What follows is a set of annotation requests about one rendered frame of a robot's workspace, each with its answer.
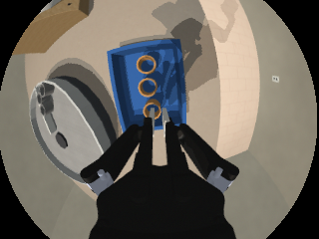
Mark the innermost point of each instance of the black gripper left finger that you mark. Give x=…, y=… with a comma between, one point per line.
x=102, y=173

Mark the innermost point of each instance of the grey metal bushing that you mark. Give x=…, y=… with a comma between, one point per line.
x=46, y=90
x=42, y=100
x=46, y=108

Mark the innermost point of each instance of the blue open crate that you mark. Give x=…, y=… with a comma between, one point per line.
x=169, y=75

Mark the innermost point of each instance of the bronze bushing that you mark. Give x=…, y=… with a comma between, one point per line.
x=143, y=58
x=141, y=90
x=152, y=102

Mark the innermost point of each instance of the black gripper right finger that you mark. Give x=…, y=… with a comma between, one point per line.
x=214, y=169

